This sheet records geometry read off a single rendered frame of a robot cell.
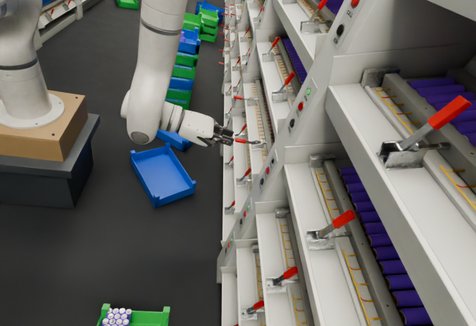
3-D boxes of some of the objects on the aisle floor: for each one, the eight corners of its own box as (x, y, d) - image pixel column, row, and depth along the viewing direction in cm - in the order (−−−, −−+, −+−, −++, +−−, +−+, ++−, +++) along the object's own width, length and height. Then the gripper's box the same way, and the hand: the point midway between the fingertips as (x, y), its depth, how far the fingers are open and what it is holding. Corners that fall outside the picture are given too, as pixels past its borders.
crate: (139, 127, 149) (140, 117, 144) (162, 113, 164) (163, 103, 159) (183, 152, 144) (185, 142, 139) (202, 135, 160) (204, 125, 155)
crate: (129, 161, 129) (129, 151, 124) (167, 152, 141) (168, 141, 136) (154, 208, 115) (155, 198, 109) (194, 193, 126) (196, 182, 121)
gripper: (176, 127, 69) (238, 147, 75) (183, 96, 81) (236, 115, 87) (168, 147, 74) (227, 164, 79) (177, 113, 86) (227, 131, 92)
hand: (227, 137), depth 83 cm, fingers open, 3 cm apart
